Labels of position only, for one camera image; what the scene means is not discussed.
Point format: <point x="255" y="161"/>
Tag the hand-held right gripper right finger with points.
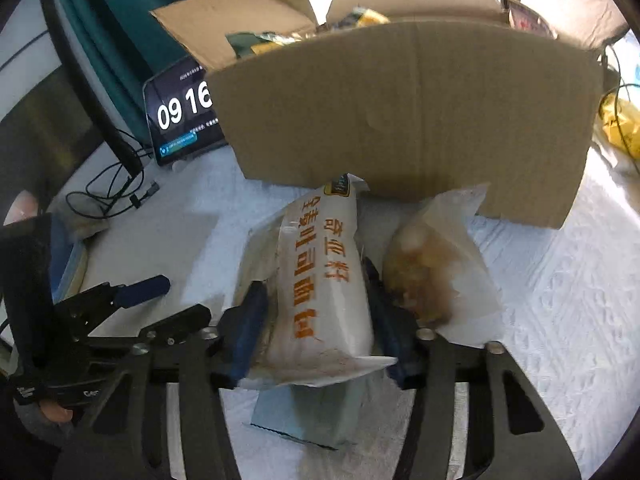
<point x="387" y="325"/>

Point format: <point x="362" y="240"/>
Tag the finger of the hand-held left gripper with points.
<point x="145" y="290"/>
<point x="177" y="321"/>

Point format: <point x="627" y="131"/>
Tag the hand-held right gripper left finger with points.
<point x="245" y="335"/>

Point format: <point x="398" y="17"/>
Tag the white bread packet orange print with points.
<point x="320" y="280"/>

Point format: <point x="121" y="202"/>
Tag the cardboard box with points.
<point x="410" y="120"/>

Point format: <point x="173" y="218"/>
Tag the person's left forearm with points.
<point x="30" y="452"/>

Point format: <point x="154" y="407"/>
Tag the person's left hand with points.
<point x="55" y="412"/>

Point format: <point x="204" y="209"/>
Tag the blue round container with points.
<point x="67" y="260"/>

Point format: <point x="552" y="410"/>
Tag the clear pastry bag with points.
<point x="430" y="270"/>

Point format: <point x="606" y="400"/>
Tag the pink round container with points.
<point x="21" y="207"/>

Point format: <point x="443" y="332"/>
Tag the tablet with clock display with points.
<point x="175" y="120"/>

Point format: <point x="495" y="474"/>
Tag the black stand pole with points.
<point x="95" y="105"/>

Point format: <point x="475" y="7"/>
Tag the dark green snack packet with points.
<point x="245" y="42"/>

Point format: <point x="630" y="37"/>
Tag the teal curtain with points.
<point x="130" y="20"/>

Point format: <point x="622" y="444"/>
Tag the yellow and brown snack packet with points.
<point x="367" y="17"/>

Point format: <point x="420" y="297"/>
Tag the yellow plastic bag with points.
<point x="622" y="125"/>

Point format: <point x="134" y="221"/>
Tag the dark red snack packet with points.
<point x="530" y="20"/>

